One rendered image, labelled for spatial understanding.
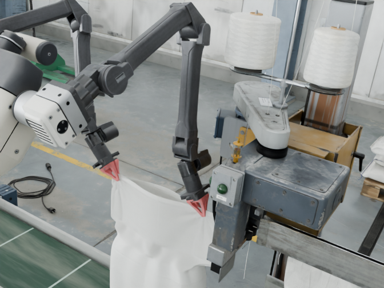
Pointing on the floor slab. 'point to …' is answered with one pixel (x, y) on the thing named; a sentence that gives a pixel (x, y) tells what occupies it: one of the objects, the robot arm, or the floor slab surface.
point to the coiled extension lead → (38, 191)
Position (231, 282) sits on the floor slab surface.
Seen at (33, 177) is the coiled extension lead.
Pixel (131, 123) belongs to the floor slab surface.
